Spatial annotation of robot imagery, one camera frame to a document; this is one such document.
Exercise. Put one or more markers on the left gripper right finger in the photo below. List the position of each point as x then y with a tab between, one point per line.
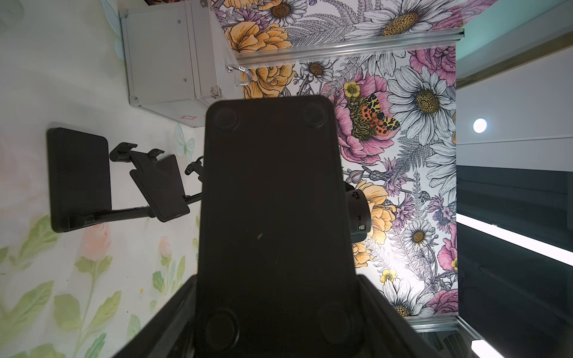
385	332

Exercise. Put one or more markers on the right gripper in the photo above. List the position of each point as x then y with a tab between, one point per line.
360	220

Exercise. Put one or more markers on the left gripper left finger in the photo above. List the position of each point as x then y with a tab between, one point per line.
170	332

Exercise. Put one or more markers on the phone stand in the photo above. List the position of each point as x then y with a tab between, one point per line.
275	271
81	188

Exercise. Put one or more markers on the silver metal case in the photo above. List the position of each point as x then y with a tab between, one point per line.
178	59

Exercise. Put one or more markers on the right aluminium post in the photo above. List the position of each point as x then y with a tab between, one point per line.
369	46

